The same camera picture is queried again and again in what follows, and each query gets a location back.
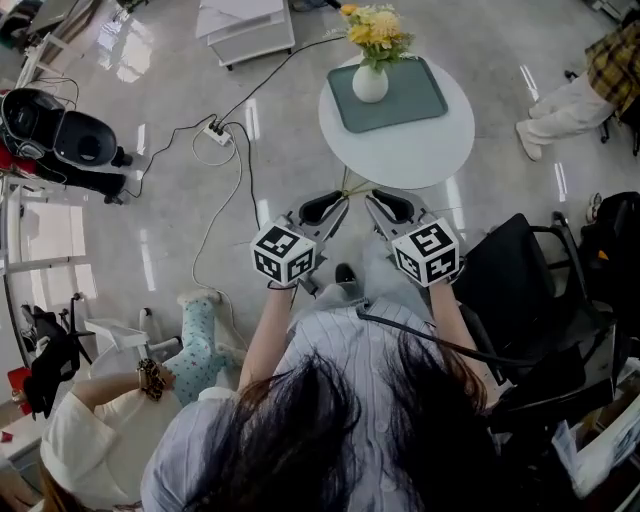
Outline person's light grey trousers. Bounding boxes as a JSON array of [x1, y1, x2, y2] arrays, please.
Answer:
[[312, 238, 432, 316]]

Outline person's striped shirt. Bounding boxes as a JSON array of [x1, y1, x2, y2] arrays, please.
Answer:
[[142, 297, 501, 512]]

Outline white power cable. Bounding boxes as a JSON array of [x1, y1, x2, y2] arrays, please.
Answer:
[[191, 127, 251, 351]]

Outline white low cabinet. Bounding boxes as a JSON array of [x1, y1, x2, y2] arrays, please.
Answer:
[[194, 0, 296, 71]]

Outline white power strip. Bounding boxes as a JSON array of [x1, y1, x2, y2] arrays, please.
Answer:
[[202, 122, 234, 146]]

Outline white desk frame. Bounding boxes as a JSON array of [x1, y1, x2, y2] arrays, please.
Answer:
[[0, 174, 99, 276]]

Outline white printed bag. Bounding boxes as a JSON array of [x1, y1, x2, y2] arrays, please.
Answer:
[[552, 394, 640, 501]]

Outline round white side table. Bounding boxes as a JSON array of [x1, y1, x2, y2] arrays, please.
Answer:
[[318, 52, 476, 199]]

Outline leopard-print scrunchie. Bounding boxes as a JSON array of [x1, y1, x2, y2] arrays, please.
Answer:
[[136, 357, 169, 402]]

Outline person's right forearm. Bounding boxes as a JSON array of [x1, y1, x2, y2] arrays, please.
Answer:
[[428, 282, 489, 386]]

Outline white office chair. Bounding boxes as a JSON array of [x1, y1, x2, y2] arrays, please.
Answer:
[[83, 306, 184, 381]]

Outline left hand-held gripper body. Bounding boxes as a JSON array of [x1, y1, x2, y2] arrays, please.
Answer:
[[248, 211, 330, 297]]

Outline black mesh armchair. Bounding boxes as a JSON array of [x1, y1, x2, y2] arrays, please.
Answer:
[[452, 212, 621, 431]]

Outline dark green tray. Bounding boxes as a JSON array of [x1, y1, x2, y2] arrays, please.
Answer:
[[327, 55, 449, 135]]

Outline white vase with yellow flowers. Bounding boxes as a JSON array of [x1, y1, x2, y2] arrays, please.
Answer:
[[323, 3, 417, 105]]

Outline red bin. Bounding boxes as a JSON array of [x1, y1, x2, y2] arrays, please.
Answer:
[[7, 367, 34, 416]]

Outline black office chair with jacket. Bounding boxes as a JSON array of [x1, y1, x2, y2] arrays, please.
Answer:
[[19, 292, 94, 419]]

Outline black power cable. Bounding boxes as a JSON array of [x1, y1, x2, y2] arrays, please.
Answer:
[[216, 35, 347, 127], [103, 113, 219, 205], [225, 121, 262, 229]]

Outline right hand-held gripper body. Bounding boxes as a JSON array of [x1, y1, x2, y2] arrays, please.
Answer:
[[389, 207, 467, 290]]

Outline thick black headset cable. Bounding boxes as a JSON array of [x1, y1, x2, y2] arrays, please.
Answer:
[[354, 305, 551, 370]]

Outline black head-worn camera helmet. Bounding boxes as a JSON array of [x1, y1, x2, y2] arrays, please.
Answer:
[[0, 88, 120, 166]]

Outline person's left forearm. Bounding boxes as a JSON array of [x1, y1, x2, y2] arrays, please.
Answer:
[[237, 285, 296, 391]]

